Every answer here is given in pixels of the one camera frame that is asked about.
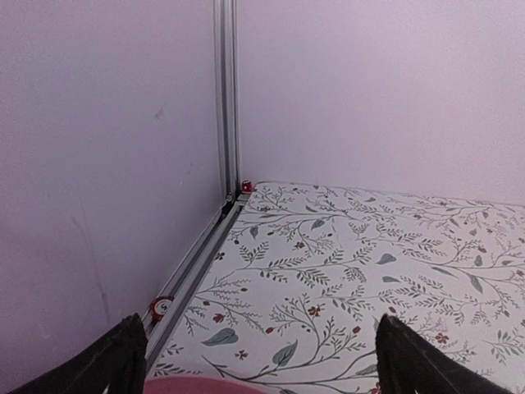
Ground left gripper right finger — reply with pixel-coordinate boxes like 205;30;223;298
375;314;508;394

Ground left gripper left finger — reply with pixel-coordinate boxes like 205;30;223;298
11;314;148;394

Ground red round token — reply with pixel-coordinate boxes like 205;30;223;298
149;295;174;322

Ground pink plate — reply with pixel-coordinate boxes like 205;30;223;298
144;376;264;394

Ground floral patterned table mat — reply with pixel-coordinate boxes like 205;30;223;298
152;182;524;393

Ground small red corner knob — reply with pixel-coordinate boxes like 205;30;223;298
241;181;253;193

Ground left side aluminium rail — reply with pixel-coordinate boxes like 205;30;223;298
143;193;250;374

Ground left aluminium frame post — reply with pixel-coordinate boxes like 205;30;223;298
213;1;241;203

